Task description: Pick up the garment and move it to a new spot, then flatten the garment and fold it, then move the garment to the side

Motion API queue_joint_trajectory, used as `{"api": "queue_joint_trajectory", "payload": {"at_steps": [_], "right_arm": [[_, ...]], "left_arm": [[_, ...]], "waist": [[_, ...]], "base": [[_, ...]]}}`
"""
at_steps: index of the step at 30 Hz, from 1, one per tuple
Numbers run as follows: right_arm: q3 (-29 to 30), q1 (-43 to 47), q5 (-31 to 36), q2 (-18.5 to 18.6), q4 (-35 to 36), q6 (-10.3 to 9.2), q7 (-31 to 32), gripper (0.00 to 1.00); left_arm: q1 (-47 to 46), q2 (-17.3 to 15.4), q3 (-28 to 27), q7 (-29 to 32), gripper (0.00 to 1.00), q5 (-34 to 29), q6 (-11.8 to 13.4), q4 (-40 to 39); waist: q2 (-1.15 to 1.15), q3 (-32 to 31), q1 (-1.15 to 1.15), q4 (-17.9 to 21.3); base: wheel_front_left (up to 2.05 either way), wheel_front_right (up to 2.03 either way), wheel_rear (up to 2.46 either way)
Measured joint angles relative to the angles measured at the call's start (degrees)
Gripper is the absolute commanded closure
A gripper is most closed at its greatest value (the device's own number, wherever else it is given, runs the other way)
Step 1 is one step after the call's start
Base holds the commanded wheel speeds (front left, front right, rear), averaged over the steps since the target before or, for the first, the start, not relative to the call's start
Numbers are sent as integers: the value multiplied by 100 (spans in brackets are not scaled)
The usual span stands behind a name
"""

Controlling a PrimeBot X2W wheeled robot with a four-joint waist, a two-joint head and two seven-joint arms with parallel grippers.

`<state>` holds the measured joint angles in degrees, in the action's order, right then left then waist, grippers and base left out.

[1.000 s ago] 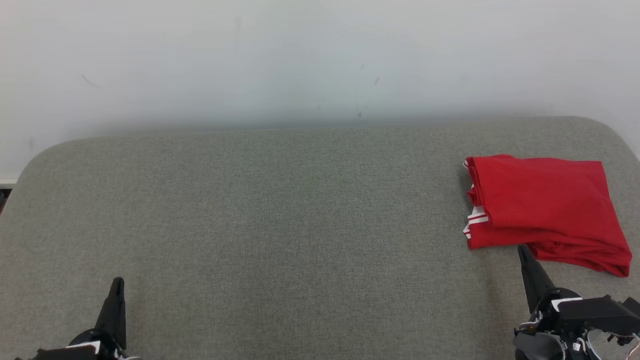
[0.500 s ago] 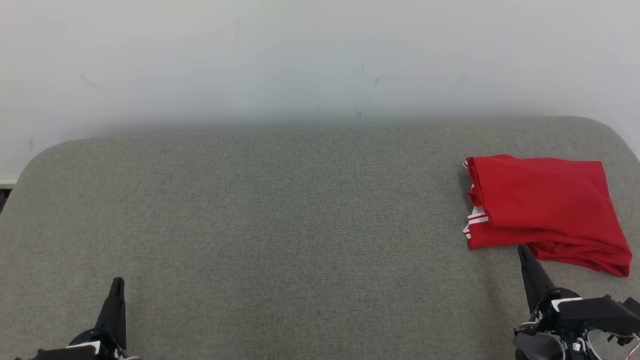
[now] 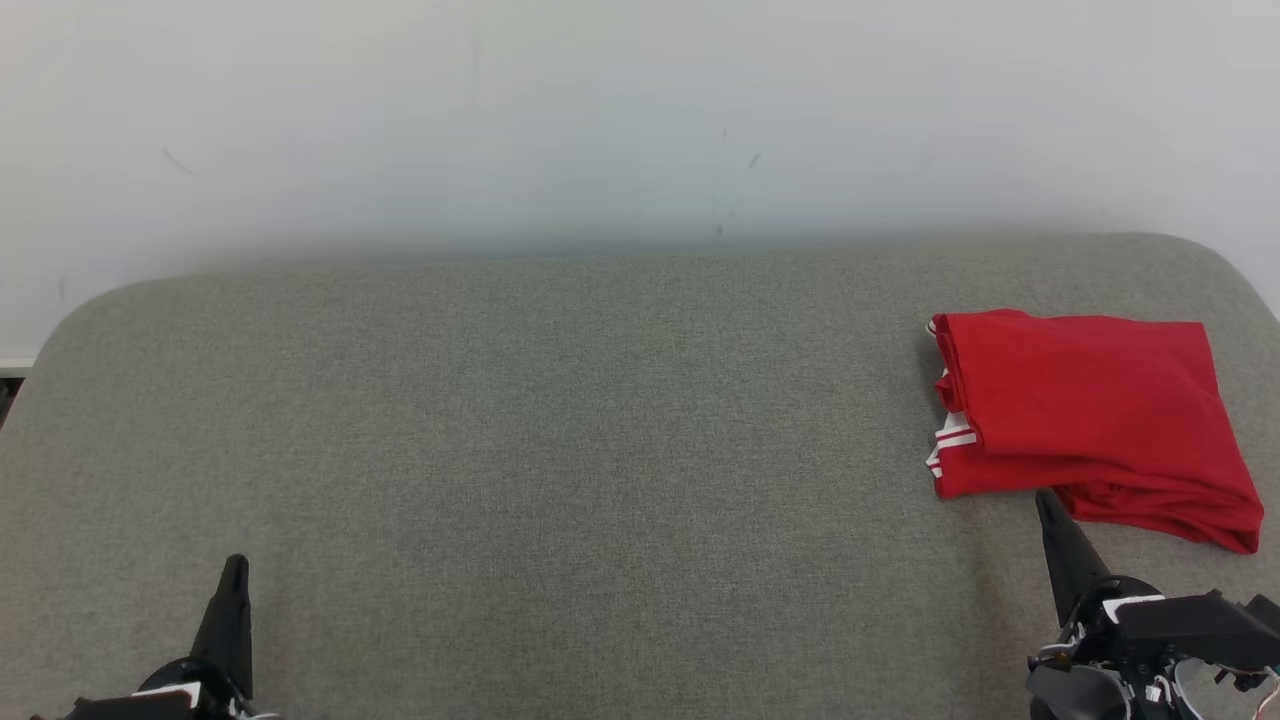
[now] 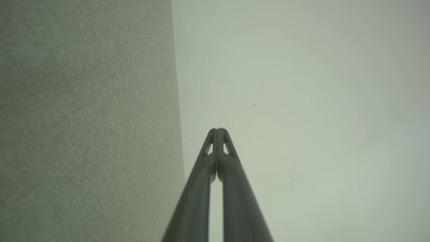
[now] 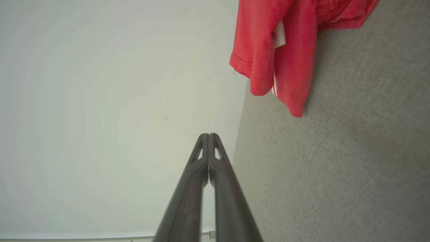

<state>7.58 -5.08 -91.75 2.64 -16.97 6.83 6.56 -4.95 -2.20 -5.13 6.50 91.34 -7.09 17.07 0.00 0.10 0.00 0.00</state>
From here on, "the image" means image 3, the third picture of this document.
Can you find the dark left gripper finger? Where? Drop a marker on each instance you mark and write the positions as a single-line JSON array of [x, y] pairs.
[[242, 650], [218, 640]]

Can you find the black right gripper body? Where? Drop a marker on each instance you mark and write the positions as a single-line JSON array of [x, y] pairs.
[[1190, 630]]

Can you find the white skirting board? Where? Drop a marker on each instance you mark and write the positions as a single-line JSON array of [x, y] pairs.
[[15, 367]]

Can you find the red jersey with white sleeves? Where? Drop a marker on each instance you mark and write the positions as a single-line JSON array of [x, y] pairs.
[[1080, 400]]

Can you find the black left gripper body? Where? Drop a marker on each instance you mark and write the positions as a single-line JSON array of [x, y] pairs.
[[180, 705]]

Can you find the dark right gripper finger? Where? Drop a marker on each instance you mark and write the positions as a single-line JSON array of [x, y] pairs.
[[1062, 590], [1085, 575]]

